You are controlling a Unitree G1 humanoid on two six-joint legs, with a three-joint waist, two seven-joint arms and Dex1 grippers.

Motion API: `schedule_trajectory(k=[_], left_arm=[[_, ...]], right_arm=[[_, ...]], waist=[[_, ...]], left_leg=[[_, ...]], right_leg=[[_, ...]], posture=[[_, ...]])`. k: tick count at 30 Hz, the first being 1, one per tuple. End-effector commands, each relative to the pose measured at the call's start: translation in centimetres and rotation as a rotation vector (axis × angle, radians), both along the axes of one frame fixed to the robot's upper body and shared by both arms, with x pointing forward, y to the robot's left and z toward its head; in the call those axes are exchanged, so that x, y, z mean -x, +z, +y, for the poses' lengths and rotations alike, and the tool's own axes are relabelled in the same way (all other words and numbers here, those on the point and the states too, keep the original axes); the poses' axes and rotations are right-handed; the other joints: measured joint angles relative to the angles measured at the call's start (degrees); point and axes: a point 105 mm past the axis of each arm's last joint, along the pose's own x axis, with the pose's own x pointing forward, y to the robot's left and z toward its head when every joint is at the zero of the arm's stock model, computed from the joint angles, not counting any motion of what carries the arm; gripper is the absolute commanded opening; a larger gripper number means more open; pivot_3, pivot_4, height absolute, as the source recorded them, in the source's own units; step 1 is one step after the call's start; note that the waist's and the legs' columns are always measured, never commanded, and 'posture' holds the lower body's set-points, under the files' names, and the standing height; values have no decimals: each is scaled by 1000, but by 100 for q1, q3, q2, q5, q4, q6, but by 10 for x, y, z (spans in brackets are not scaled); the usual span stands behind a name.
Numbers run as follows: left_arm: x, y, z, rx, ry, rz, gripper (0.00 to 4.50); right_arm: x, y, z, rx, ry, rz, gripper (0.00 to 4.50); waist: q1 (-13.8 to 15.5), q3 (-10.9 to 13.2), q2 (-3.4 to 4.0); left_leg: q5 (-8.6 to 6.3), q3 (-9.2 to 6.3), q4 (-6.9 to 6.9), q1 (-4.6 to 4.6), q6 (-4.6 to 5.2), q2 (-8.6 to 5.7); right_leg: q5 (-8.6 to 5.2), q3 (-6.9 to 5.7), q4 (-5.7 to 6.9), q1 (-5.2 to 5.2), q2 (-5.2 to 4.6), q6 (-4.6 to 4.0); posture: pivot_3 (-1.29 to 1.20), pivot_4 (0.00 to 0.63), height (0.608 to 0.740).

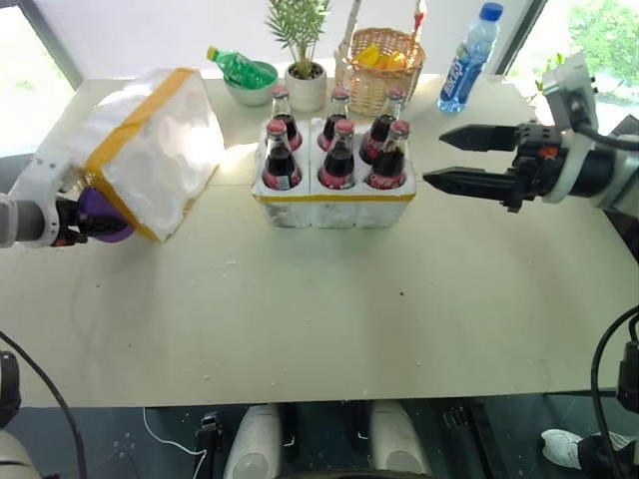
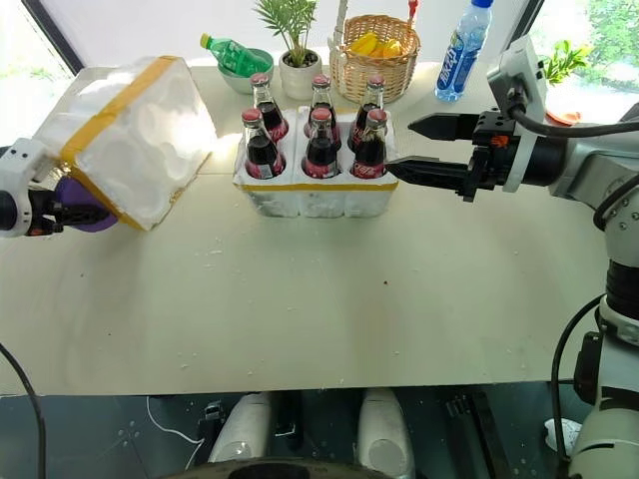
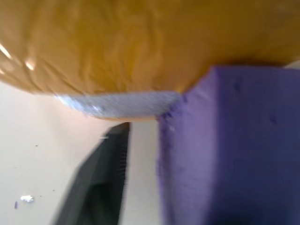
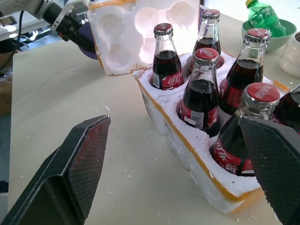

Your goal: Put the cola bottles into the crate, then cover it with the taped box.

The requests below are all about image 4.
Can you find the white foam crate yellow tape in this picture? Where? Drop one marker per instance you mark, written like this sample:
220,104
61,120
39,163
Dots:
173,122

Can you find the white ribbed jar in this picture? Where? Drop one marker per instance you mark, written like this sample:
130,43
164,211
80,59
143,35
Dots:
290,58

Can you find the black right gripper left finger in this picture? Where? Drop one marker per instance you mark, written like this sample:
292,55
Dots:
58,178

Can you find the glass cola bottle red cap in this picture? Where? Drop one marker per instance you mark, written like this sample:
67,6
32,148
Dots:
166,63
208,35
201,100
232,143
246,75
289,107

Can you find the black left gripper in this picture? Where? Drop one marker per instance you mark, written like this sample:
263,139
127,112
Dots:
69,24

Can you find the white foam lid yellow tape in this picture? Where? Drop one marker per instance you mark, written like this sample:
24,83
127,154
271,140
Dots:
122,37

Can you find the green bowl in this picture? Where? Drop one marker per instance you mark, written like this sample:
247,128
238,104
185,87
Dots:
279,42

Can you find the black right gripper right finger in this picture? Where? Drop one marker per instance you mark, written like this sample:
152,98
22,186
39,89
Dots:
276,164

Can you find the green plastic soda bottle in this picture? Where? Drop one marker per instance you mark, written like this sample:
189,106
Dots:
262,16

